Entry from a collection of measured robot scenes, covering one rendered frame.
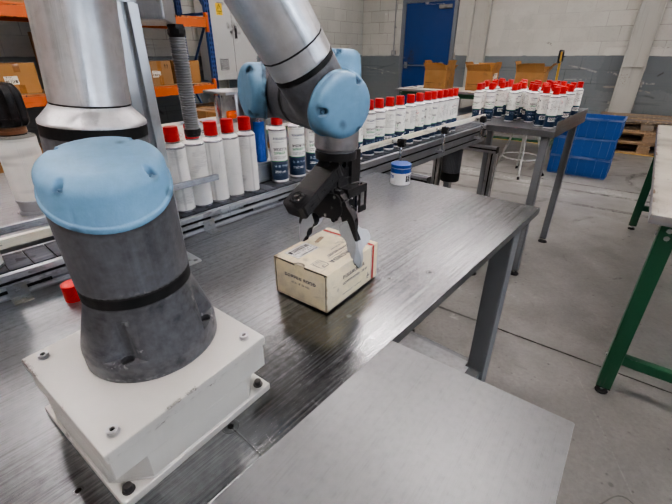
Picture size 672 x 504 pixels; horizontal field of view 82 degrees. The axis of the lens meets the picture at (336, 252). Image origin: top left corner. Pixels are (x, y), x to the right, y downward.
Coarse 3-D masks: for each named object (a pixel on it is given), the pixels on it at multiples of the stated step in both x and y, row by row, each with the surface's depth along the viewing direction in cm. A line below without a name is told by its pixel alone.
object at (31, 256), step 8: (264, 184) 118; (272, 184) 118; (280, 184) 118; (288, 184) 118; (256, 192) 111; (264, 192) 112; (232, 200) 106; (200, 208) 100; (208, 208) 100; (184, 216) 95; (32, 248) 79; (40, 248) 79; (48, 248) 80; (56, 248) 79; (8, 256) 76; (16, 256) 76; (24, 256) 76; (32, 256) 76; (40, 256) 76; (48, 256) 76; (56, 256) 77; (8, 264) 73; (16, 264) 73; (24, 264) 73; (32, 264) 74; (0, 272) 71; (8, 272) 71
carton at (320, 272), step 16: (320, 240) 76; (336, 240) 76; (288, 256) 70; (304, 256) 70; (320, 256) 70; (336, 256) 70; (368, 256) 74; (288, 272) 70; (304, 272) 67; (320, 272) 65; (336, 272) 66; (352, 272) 70; (368, 272) 76; (288, 288) 71; (304, 288) 69; (320, 288) 66; (336, 288) 68; (352, 288) 72; (320, 304) 68; (336, 304) 69
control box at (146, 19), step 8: (136, 0) 63; (144, 0) 64; (152, 0) 64; (160, 0) 64; (168, 0) 72; (144, 8) 64; (152, 8) 64; (160, 8) 65; (168, 8) 71; (144, 16) 65; (152, 16) 65; (160, 16) 65; (168, 16) 69; (144, 24) 75; (152, 24) 75; (160, 24) 75
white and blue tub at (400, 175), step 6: (396, 162) 134; (402, 162) 134; (408, 162) 134; (396, 168) 131; (402, 168) 130; (408, 168) 131; (396, 174) 132; (402, 174) 131; (408, 174) 132; (390, 180) 135; (396, 180) 133; (402, 180) 132; (408, 180) 133
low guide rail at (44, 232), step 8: (24, 232) 78; (32, 232) 78; (40, 232) 79; (48, 232) 80; (0, 240) 75; (8, 240) 76; (16, 240) 77; (24, 240) 78; (32, 240) 79; (0, 248) 75
